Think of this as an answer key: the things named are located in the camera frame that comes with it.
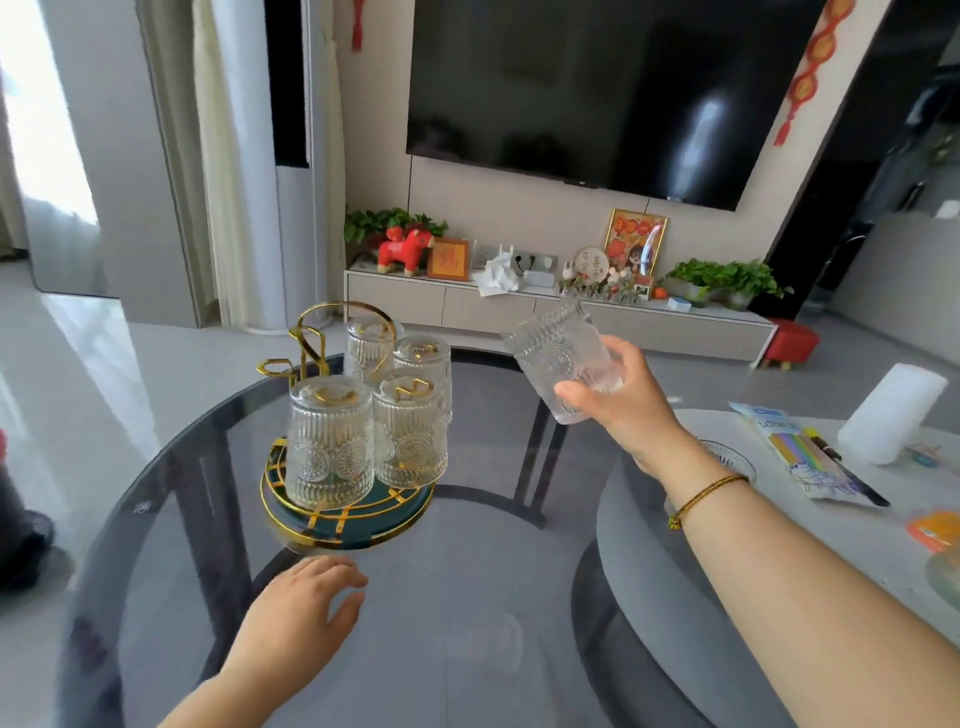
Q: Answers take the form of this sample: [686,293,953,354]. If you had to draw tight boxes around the white power strip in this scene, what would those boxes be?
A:
[510,246,561,291]

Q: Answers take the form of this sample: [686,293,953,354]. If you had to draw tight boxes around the red toy ox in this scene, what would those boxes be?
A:
[375,225,437,278]

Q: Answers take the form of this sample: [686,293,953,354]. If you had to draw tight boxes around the person's right forearm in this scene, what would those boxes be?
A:
[633,441,960,728]

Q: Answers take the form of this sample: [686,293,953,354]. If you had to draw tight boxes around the person's left hand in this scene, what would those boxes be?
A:
[222,555,369,711]

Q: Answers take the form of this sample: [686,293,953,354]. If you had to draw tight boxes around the clear glass dish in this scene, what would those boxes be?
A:
[693,438,759,486]

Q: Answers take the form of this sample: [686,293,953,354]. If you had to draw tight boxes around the person's left forearm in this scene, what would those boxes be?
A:
[156,667,265,728]

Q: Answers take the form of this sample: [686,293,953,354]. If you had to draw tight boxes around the white television cabinet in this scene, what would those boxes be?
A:
[343,264,778,366]

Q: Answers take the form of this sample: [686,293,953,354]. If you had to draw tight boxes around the orange plastic item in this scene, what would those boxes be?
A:
[905,510,960,555]

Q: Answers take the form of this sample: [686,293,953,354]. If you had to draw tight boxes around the colourful gold framed picture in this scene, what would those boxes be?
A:
[602,207,669,280]

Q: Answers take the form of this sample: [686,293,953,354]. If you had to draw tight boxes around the clear embossed glass cup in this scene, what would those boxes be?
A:
[502,296,625,426]
[285,375,375,512]
[343,315,406,388]
[372,372,450,489]
[391,334,454,429]

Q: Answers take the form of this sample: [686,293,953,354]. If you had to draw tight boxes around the person's right hand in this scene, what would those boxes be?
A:
[553,335,700,475]

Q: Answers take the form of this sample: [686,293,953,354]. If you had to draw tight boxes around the small figurine ornaments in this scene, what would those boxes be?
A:
[557,268,651,305]

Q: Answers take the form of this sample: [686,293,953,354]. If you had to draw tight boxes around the red gold hanging decoration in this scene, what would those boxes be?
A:
[772,0,857,148]

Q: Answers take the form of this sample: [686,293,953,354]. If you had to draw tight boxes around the black flat television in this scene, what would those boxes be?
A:
[405,0,831,213]

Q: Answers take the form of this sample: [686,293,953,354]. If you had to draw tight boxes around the round decorative plate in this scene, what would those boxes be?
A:
[573,246,611,285]

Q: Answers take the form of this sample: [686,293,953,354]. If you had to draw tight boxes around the gold braided bracelet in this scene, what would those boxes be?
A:
[666,474,751,531]

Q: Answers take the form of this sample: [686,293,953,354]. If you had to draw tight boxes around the black object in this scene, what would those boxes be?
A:
[0,429,56,595]

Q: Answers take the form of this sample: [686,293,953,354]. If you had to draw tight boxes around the green potted plant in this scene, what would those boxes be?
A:
[658,258,794,311]
[343,207,450,264]

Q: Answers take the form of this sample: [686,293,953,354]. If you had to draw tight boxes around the white paper roll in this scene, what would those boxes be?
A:
[837,362,950,467]

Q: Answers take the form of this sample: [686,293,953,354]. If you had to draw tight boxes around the clear glass bowl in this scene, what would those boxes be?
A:
[924,550,960,612]

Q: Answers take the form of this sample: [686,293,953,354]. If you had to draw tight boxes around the red round stool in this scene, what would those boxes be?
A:
[760,318,822,371]

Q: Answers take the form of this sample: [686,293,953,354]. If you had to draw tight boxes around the white standing air conditioner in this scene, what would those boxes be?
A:
[262,0,333,336]

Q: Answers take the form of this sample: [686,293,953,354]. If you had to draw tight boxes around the crumpled white tissue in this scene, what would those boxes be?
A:
[471,252,522,298]

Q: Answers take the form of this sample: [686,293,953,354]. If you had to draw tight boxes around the gold cup rack green tray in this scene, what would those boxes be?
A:
[255,300,438,553]

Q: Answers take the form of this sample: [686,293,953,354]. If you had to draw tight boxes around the packet of coloured straws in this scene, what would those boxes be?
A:
[728,402,880,512]

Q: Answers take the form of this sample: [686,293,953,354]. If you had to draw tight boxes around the cream curtain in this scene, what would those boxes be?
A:
[189,0,280,333]

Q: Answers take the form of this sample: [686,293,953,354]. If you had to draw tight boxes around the orange framed picture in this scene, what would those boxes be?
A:
[426,237,472,283]

